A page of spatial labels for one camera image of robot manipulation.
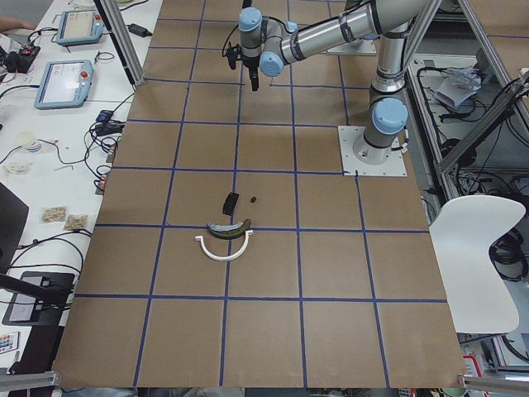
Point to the lower blue teach pendant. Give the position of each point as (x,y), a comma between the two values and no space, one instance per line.
(64,84)

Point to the upper blue teach pendant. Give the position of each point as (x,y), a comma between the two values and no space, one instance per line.
(79,28)

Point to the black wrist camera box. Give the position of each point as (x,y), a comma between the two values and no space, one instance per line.
(233,55)

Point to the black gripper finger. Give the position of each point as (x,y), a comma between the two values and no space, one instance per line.
(256,80)
(252,75)

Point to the black flat plate part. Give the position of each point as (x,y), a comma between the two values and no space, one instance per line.
(230,202)

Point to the grey green brake shoe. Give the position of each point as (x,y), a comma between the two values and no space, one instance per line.
(230,231)

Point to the white plastic chair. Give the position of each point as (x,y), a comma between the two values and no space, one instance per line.
(462,233)

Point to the white paper cup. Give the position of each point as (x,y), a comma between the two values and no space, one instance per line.
(29,142)

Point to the white curved plastic bracket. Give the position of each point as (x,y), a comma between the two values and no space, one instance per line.
(222,251)

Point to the black power adapter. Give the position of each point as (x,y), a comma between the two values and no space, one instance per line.
(138,30)

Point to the blue teach pendant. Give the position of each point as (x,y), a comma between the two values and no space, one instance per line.
(64,84)
(79,28)

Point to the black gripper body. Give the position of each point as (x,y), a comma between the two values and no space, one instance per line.
(249,64)

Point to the aluminium frame post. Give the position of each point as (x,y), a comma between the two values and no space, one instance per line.
(119,34)

